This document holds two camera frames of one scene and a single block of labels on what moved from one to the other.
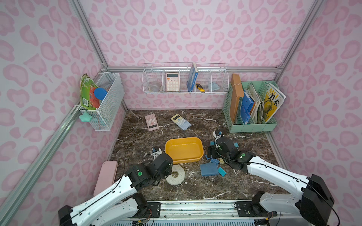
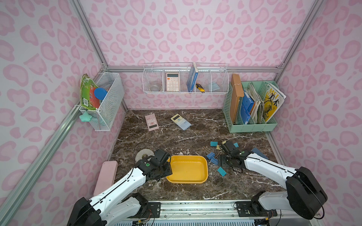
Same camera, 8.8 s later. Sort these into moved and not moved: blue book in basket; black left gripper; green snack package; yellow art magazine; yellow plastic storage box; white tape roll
Moved: yellow plastic storage box; white tape roll
Not moved: green snack package; blue book in basket; black left gripper; yellow art magazine
